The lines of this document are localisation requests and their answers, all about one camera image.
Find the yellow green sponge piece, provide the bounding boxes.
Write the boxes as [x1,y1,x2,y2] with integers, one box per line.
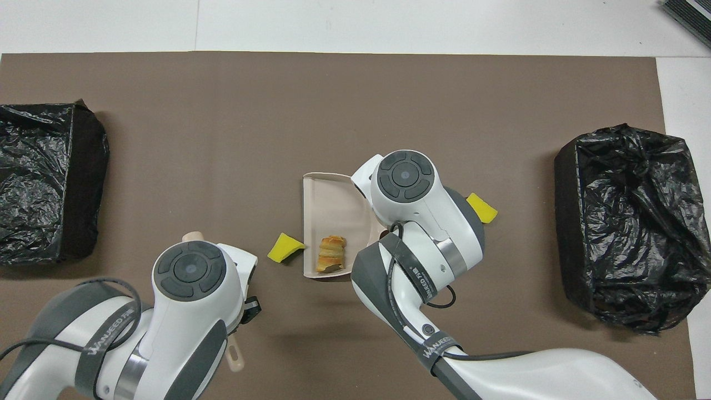
[267,232,307,263]

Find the beige hand brush black bristles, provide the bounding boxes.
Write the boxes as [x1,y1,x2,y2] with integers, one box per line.
[182,231,245,372]

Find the striped croissant piece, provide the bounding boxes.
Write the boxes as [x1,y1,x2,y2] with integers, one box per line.
[316,236,347,273]

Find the beige plastic dustpan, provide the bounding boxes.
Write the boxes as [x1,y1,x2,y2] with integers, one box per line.
[302,172,389,280]

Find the yellow sponge wedge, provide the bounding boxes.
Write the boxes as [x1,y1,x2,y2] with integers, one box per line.
[465,192,498,224]

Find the black bag lined bin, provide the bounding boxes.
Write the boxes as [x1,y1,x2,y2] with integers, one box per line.
[0,100,111,266]
[554,123,711,336]

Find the brown paper table mat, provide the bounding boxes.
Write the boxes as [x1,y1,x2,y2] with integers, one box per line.
[0,52,698,400]

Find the grey ribbed object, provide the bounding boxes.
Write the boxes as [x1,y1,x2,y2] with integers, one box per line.
[660,0,711,49]

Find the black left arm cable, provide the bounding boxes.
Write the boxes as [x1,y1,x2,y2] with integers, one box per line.
[0,277,145,362]

